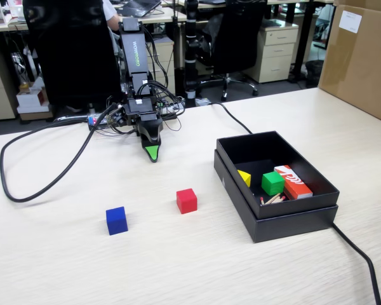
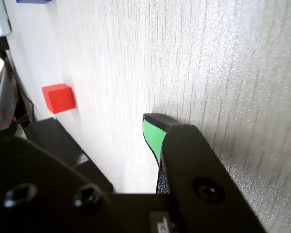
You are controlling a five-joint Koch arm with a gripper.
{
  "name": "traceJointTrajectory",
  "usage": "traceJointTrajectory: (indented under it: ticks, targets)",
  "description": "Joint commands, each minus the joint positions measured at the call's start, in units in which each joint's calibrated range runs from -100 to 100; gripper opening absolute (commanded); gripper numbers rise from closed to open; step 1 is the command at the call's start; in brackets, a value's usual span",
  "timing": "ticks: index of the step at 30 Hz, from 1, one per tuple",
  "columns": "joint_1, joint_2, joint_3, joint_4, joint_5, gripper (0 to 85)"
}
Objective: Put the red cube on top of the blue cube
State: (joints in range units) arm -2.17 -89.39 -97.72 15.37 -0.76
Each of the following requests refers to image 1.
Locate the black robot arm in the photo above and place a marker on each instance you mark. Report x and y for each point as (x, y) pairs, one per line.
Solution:
(133, 51)

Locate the black pole with white bands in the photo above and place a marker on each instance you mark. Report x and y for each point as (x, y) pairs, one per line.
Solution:
(190, 47)

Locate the robot controller board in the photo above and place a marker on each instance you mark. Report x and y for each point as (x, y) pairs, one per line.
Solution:
(169, 108)

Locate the large black office chair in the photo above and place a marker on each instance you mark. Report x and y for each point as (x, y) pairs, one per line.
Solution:
(70, 54)

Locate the beige narrow drawer cabinet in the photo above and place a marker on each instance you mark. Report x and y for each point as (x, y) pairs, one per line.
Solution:
(165, 63)

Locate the black open box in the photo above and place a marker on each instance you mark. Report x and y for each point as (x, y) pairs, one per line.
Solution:
(289, 227)

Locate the beige office desk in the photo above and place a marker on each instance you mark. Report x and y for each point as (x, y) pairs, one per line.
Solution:
(168, 16)

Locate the white cardboard box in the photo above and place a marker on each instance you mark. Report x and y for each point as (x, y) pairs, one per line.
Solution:
(31, 100)

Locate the black legged office desk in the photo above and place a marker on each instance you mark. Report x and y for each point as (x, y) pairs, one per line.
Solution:
(304, 38)

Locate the blue wooden cube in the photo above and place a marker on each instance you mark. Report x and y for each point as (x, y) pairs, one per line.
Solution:
(117, 221)

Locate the orange white matchbox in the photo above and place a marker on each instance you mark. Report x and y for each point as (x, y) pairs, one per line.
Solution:
(295, 184)

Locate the black laptop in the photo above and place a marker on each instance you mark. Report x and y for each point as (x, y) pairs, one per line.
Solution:
(136, 8)

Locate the beige three drawer cabinet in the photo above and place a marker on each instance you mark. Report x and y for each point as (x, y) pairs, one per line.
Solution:
(273, 54)

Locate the red wooden cube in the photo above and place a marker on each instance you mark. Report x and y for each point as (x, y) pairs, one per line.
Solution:
(186, 201)

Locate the black swivel office chair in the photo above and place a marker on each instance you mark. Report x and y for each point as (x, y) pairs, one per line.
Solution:
(235, 38)

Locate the black cardboard box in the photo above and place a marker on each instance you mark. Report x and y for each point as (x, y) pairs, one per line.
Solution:
(251, 149)

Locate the black trash bin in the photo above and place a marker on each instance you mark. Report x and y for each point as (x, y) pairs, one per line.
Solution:
(314, 73)

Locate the person in white shirt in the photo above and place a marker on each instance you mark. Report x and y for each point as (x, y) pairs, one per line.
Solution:
(109, 9)

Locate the red tipped wooden match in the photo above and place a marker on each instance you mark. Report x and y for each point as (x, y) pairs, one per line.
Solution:
(273, 198)
(277, 200)
(273, 202)

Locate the yellow wooden block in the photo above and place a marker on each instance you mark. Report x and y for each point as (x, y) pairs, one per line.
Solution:
(245, 178)

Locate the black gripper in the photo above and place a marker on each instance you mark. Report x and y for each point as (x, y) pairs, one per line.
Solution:
(139, 107)

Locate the green wooden cube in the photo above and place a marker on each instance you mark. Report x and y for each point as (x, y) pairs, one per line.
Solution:
(272, 184)

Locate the large brown cardboard box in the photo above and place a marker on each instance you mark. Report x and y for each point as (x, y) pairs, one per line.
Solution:
(362, 63)

